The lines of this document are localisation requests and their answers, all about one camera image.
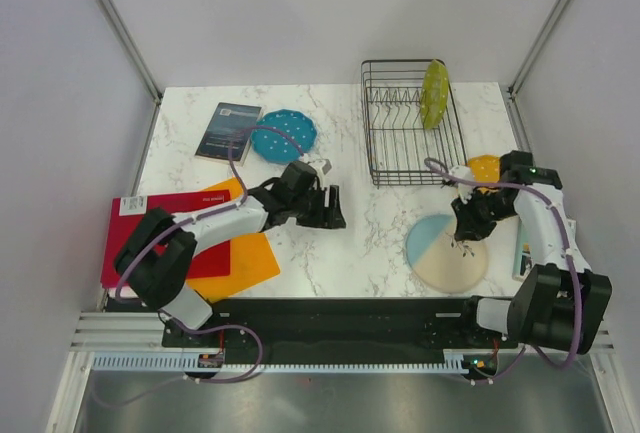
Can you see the blue and cream plate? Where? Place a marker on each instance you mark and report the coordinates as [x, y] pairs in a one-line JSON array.
[[439, 260]]

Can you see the dark blue book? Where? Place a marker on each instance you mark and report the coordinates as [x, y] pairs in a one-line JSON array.
[[227, 133]]

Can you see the aluminium frame rail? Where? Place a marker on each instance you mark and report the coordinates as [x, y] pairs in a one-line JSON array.
[[120, 331]]

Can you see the red cutting board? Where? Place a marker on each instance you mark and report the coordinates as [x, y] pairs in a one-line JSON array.
[[215, 261]]

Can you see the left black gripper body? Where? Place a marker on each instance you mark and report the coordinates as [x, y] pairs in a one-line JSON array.
[[309, 210]]

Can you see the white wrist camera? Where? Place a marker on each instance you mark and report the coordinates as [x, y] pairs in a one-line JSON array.
[[321, 166], [463, 179]]

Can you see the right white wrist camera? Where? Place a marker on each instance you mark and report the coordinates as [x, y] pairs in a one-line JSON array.
[[463, 179]]

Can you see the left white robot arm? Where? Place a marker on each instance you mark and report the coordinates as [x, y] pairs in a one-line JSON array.
[[156, 257]]

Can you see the light blue cable duct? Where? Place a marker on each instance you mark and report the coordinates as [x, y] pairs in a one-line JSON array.
[[193, 362]]

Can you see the orange translucent cutting board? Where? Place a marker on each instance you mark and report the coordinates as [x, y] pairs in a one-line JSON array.
[[252, 262]]

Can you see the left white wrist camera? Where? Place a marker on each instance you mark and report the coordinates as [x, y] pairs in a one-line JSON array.
[[321, 166]]

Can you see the blue polka dot plate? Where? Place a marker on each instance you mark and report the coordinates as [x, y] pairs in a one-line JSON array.
[[283, 136]]

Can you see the yellow polka dot plate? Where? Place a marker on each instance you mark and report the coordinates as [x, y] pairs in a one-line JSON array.
[[485, 168]]

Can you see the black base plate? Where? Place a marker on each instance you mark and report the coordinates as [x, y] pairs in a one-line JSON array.
[[340, 330]]

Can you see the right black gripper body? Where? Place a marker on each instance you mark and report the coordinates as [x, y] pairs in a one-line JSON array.
[[481, 212]]

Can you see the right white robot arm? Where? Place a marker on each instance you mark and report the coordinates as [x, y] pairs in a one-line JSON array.
[[562, 302]]

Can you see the black wire dish rack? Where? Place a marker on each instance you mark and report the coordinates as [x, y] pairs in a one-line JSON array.
[[396, 141]]

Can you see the magenta book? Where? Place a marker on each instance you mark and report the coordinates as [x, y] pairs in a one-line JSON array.
[[126, 213]]

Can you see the green polka dot plate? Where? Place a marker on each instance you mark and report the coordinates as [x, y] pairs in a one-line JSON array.
[[434, 94]]

